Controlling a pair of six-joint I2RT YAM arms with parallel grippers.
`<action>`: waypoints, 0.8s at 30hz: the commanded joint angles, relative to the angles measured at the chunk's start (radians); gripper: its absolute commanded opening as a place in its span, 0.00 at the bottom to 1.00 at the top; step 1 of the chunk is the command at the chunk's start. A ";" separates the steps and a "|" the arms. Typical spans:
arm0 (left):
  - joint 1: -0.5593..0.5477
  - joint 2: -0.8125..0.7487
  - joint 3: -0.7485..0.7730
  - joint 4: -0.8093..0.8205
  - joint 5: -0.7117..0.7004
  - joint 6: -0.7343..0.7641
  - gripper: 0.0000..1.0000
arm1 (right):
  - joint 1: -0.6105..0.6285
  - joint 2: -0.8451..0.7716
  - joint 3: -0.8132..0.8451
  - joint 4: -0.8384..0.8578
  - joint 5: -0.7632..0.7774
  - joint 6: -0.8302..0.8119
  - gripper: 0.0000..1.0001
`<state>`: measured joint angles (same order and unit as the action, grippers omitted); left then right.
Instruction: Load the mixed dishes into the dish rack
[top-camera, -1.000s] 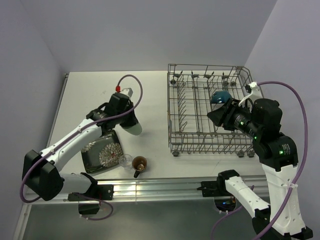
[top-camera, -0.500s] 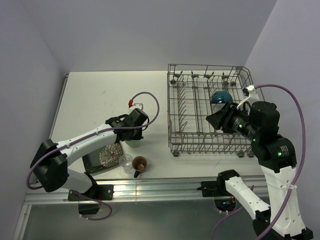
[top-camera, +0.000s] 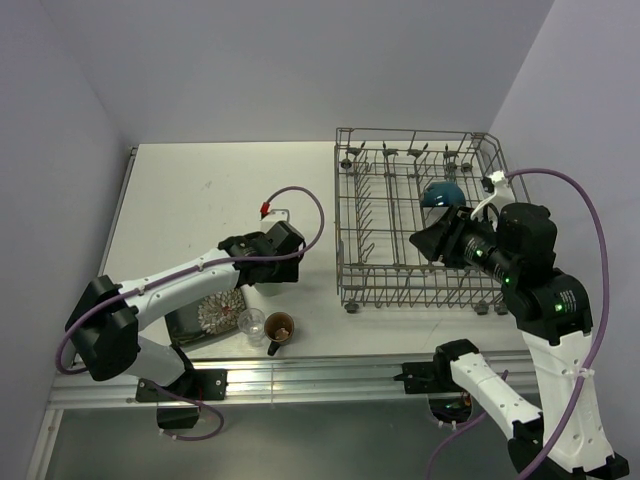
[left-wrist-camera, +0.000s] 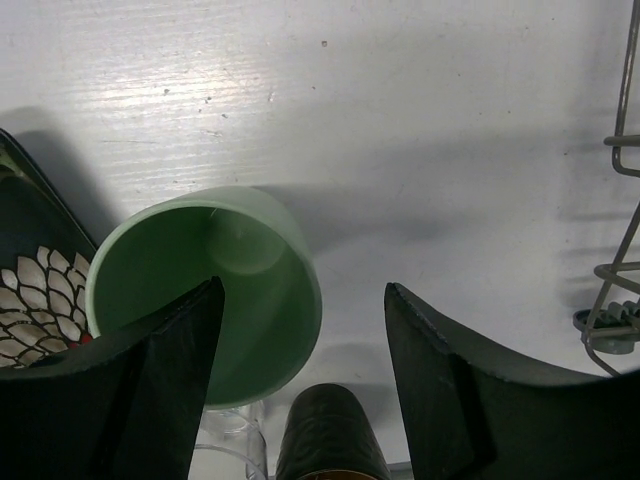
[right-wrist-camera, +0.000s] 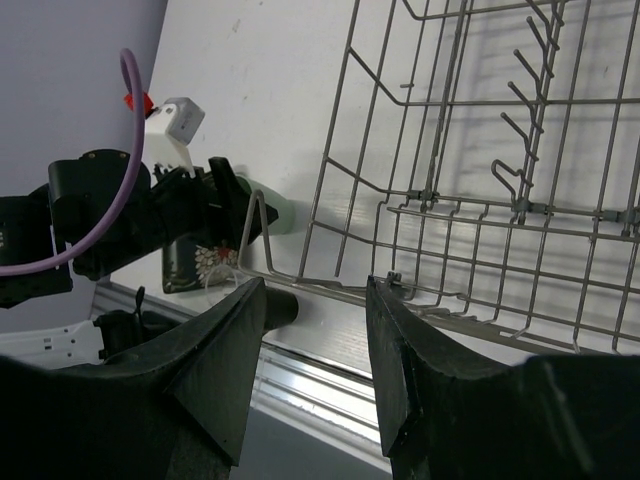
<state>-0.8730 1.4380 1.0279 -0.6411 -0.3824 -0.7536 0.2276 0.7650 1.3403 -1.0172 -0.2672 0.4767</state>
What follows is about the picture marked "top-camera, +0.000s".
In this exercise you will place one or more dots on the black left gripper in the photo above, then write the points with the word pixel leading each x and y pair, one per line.
pixel 287 272

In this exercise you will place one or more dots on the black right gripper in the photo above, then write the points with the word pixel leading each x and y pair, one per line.
pixel 444 236

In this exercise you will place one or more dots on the light green cup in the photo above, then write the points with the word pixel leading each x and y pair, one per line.
pixel 269 289

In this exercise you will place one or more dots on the blue bowl with tan interior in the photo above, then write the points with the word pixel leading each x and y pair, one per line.
pixel 442 194

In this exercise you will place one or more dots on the dark brown mug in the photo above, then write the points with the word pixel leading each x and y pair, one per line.
pixel 279 329

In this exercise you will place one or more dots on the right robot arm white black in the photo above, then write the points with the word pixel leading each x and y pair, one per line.
pixel 564 437

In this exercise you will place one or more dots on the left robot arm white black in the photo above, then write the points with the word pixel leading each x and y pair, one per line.
pixel 106 323

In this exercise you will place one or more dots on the clear drinking glass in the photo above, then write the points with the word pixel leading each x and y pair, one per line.
pixel 251 323

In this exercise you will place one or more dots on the black square floral plate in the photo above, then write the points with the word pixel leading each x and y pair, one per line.
pixel 205 318

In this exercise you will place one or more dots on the grey wire dish rack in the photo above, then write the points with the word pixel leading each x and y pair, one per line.
pixel 380 178

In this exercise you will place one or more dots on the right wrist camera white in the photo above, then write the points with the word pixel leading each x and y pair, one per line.
pixel 500 194

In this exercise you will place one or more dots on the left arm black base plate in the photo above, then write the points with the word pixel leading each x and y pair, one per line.
pixel 195 385

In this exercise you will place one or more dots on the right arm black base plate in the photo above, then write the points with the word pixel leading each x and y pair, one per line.
pixel 448 402

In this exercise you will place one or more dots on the aluminium rail frame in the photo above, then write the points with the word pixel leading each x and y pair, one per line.
pixel 178 200

